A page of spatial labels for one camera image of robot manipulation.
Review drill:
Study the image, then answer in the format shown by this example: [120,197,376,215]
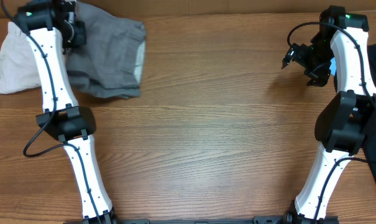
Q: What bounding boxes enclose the grey shorts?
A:
[66,2,147,99]

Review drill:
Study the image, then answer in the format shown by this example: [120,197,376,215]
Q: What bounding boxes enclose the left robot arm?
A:
[11,0,117,223]

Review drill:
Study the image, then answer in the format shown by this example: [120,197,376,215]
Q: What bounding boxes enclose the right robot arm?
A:
[279,6,376,223]

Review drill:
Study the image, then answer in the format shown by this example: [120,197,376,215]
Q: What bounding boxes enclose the light blue cloth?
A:
[329,58,336,76]

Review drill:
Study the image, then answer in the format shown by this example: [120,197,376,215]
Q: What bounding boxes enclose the folded white shorts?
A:
[0,22,41,95]

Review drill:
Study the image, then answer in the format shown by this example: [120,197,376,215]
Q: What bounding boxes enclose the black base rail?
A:
[117,216,283,224]

